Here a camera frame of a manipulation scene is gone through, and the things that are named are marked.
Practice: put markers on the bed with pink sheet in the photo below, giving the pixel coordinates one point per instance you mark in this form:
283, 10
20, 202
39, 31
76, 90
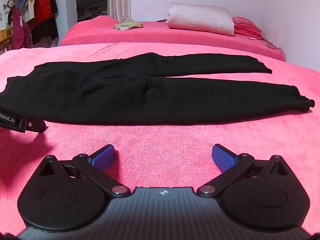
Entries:
155, 33

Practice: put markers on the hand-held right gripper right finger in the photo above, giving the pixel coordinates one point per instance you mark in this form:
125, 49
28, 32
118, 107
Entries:
222, 157

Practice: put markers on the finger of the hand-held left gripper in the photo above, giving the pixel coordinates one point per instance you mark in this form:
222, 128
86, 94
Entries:
35, 125

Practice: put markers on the pale pink embossed pillow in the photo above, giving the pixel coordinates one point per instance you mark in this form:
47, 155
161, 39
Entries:
200, 17

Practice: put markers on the folded red cloth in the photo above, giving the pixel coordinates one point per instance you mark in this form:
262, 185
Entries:
246, 27

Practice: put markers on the red puffer jacket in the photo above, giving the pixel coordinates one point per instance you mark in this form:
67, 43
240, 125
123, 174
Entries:
41, 3

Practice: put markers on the wooden cabinet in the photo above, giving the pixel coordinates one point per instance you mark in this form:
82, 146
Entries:
5, 38

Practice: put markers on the cream hanging garment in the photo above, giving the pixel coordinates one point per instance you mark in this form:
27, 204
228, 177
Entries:
31, 2

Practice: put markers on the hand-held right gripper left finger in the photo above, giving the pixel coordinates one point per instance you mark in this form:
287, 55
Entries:
105, 156

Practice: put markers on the dark cloth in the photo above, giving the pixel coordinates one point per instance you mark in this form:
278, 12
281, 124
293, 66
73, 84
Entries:
90, 15

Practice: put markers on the black knit pants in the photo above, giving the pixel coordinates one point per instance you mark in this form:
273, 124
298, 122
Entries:
150, 97

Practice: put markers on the blue hanging garment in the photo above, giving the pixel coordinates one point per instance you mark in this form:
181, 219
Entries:
23, 1

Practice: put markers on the maroon hanging garment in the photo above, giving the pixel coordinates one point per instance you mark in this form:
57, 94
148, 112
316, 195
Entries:
21, 30

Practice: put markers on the beige crumpled garment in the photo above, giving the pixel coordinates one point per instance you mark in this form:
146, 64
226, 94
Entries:
128, 24

